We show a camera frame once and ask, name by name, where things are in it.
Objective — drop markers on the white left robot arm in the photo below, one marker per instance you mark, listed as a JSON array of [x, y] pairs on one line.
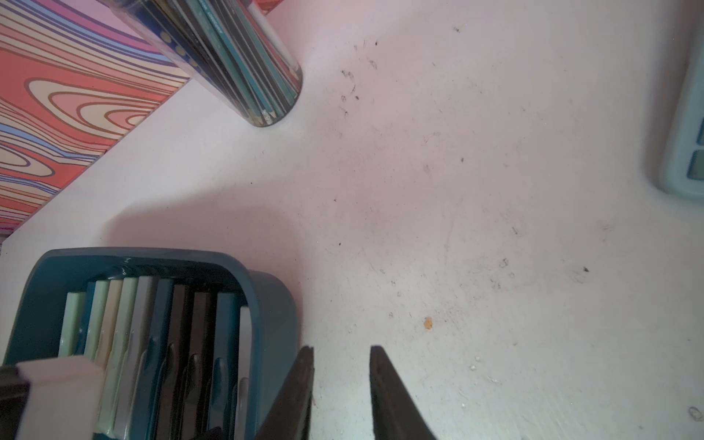
[[51, 398]]

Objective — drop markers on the grey-blue pliers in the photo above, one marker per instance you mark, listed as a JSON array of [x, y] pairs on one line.
[[137, 340]]

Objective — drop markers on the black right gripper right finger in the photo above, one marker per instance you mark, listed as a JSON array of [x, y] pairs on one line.
[[394, 413]]

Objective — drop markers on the mesh pen holder cup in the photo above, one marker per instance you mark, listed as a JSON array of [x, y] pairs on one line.
[[228, 46]]

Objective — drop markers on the light blue calculator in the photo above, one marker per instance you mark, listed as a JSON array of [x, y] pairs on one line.
[[681, 169]]

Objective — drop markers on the beige pliers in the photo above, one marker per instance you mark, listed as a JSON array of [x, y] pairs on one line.
[[109, 323]]

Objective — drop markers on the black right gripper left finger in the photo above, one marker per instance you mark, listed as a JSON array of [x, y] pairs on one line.
[[290, 415]]

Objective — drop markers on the light green pliers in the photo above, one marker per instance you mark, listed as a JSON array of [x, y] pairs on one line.
[[73, 312]]

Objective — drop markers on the teal plastic storage box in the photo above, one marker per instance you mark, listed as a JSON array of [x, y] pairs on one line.
[[274, 320]]

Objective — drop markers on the mint green pliers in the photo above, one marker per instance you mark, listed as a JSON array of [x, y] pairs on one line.
[[117, 355]]

